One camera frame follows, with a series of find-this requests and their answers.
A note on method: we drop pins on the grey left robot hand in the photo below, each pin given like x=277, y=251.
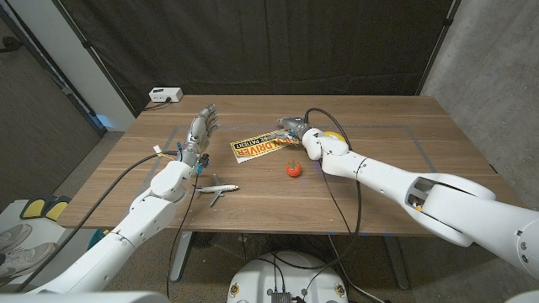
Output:
x=198, y=134

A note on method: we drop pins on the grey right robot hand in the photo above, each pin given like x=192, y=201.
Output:
x=295, y=126

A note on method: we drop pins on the yellow new driver bumper sticker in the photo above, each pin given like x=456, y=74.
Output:
x=252, y=149

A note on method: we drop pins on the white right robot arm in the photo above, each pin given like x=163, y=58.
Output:
x=421, y=185

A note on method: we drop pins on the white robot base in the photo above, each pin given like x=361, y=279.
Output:
x=290, y=273

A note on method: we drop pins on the yellow banana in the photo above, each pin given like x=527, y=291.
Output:
x=334, y=134

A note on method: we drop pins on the red toy tomato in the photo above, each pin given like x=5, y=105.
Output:
x=294, y=168

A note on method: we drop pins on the white toy airplane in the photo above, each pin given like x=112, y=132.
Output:
x=219, y=189

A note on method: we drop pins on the teal orange plastic toy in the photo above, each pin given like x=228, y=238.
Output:
x=97, y=239

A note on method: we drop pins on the white power outlet box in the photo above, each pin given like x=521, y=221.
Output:
x=165, y=94

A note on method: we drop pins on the black backdrop curtain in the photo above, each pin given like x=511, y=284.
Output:
x=273, y=42

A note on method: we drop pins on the grey table leg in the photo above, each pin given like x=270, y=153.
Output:
x=181, y=256
x=398, y=265

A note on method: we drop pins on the black backdrop stand pole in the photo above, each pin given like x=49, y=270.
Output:
x=86, y=44
x=449, y=19

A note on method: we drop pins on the yellow black shoe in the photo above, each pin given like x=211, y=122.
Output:
x=33, y=208
x=58, y=209

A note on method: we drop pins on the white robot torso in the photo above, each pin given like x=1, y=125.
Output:
x=84, y=298

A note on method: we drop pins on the grey sneaker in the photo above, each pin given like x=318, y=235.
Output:
x=25, y=261
x=14, y=236

